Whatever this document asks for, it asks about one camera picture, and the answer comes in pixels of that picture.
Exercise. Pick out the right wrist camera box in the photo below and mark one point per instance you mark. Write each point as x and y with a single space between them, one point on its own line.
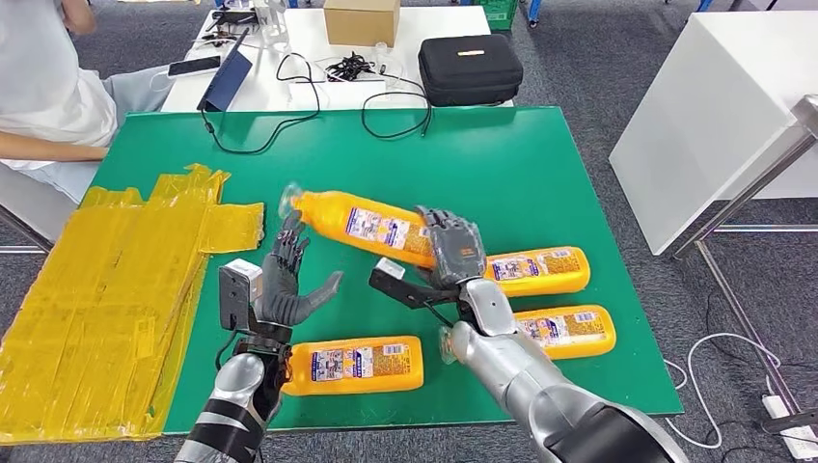
409 294

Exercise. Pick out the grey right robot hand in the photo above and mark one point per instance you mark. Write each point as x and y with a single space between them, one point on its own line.
457 252

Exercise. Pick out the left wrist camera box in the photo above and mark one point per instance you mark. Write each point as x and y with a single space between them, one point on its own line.
236 287

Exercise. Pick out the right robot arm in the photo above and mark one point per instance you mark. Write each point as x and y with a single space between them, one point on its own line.
511 370

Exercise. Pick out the white power strip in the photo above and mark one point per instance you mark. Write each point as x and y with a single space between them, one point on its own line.
783 415

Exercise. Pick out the metal frame stand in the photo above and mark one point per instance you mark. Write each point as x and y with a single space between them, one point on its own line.
808 117

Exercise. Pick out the dark blue tablet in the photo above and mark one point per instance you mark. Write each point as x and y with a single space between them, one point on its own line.
225 82

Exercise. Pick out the person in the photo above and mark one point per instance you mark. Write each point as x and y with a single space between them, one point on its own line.
45 83

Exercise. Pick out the small clear cup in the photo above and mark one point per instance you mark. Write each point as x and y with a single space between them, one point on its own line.
381 52

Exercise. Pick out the clear glass container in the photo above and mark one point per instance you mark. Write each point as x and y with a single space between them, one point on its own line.
275 23

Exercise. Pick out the yellow taped sheet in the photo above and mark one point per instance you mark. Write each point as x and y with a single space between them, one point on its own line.
96 287

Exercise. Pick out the orange plastic bottle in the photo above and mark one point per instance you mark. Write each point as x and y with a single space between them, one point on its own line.
370 230
569 332
543 271
358 367

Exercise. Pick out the green crate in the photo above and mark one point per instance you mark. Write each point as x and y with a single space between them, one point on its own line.
498 13

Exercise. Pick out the green table board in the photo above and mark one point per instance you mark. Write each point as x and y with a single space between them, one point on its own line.
447 179

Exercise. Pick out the white cabinet table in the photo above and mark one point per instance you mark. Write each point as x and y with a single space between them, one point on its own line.
703 115

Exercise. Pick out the person's forearm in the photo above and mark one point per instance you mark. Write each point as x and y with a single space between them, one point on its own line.
51 147
76 16

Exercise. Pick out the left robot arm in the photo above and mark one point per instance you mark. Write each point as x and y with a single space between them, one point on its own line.
236 383

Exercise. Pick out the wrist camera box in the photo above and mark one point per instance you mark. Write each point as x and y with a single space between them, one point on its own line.
409 294
236 287

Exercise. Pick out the smartphone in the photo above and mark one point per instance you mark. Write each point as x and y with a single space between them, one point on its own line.
193 66

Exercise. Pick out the white bench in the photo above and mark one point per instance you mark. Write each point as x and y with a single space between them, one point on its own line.
25 204

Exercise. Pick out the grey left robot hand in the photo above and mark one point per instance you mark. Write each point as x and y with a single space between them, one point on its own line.
278 294

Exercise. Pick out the cardboard box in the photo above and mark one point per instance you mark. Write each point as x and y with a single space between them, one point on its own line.
360 23

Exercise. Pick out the black tool pile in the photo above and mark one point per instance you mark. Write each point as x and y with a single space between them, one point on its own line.
228 18

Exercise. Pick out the black zip case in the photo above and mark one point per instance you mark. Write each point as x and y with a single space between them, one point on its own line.
471 72

